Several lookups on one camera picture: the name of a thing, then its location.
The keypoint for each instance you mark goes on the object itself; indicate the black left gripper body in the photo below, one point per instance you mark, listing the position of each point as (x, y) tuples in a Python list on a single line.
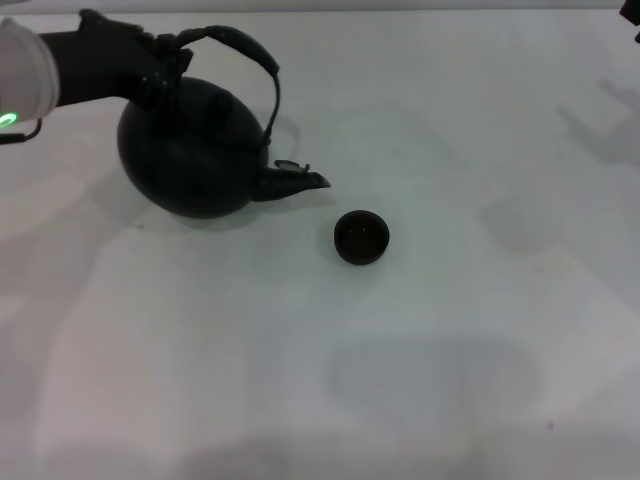
[(95, 62)]

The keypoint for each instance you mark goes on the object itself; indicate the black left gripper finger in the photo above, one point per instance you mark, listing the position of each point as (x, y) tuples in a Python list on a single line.
[(167, 75), (155, 42)]

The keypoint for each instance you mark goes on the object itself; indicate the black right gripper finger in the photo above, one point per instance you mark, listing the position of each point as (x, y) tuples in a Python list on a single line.
[(631, 9)]

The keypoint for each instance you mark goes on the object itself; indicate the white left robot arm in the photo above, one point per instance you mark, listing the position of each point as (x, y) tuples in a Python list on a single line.
[(25, 70)]

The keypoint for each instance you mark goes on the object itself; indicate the small dark teacup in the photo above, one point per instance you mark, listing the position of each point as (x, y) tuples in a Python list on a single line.
[(361, 239)]

